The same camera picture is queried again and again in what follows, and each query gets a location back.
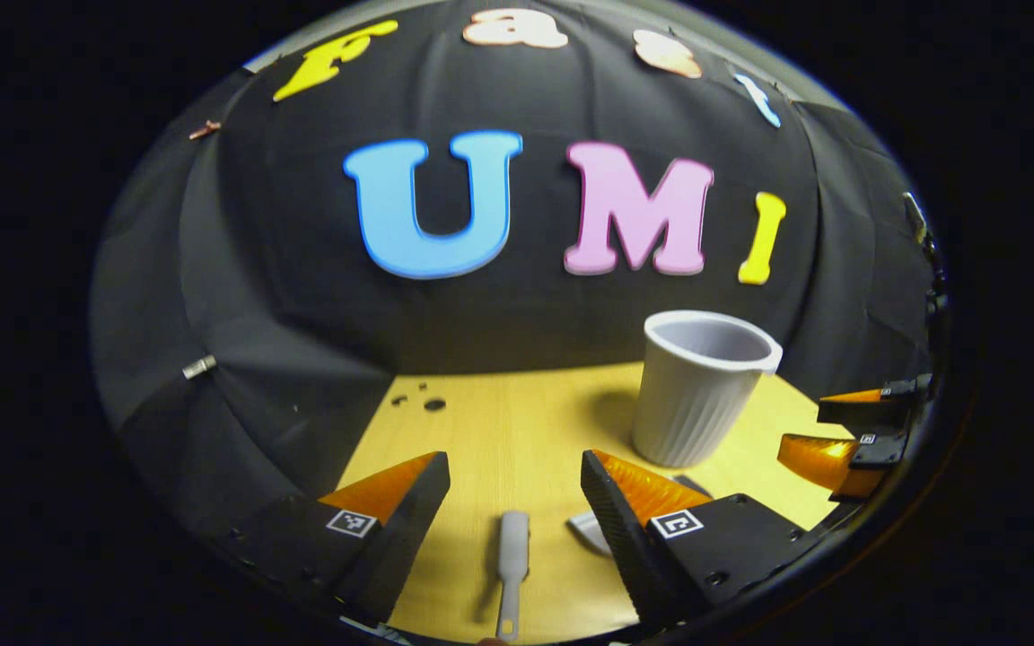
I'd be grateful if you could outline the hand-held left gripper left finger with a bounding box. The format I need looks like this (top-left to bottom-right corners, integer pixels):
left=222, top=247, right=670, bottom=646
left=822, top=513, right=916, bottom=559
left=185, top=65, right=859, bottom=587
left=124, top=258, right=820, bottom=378
left=225, top=450, right=451, bottom=624

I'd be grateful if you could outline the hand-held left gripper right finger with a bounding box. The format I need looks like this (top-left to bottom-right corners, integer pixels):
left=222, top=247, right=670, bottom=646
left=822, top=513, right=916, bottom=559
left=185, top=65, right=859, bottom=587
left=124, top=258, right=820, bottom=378
left=580, top=449, right=819, bottom=625

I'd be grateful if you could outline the grey plastic dustpan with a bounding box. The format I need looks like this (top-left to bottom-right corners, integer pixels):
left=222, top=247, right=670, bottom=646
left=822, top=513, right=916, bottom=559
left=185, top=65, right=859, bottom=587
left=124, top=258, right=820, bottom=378
left=568, top=474, right=714, bottom=557

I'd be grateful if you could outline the white ribbed garbage bin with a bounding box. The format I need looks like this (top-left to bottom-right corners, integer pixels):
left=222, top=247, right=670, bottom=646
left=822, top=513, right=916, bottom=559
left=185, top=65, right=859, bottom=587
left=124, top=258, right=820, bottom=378
left=632, top=310, right=784, bottom=468

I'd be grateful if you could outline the yellow wooden desktop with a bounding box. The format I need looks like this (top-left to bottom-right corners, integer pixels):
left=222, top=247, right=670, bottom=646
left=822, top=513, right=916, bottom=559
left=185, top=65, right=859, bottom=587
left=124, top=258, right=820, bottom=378
left=335, top=362, right=854, bottom=645

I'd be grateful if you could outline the black backdrop cloth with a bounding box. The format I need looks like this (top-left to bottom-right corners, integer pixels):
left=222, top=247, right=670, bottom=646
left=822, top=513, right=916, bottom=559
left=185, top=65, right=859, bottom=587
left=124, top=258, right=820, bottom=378
left=91, top=0, right=944, bottom=539

